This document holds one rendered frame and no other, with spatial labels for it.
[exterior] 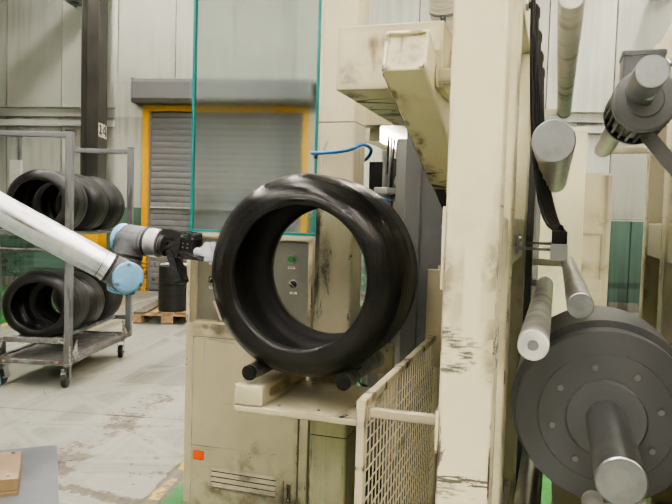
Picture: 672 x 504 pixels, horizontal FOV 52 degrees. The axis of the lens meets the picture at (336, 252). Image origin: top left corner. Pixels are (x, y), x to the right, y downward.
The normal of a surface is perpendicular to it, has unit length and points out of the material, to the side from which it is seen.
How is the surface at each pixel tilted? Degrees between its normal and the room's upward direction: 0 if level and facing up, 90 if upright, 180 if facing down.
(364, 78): 90
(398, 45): 72
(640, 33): 90
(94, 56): 90
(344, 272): 90
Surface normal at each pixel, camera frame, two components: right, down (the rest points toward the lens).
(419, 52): -0.29, -0.27
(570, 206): -0.13, 0.05
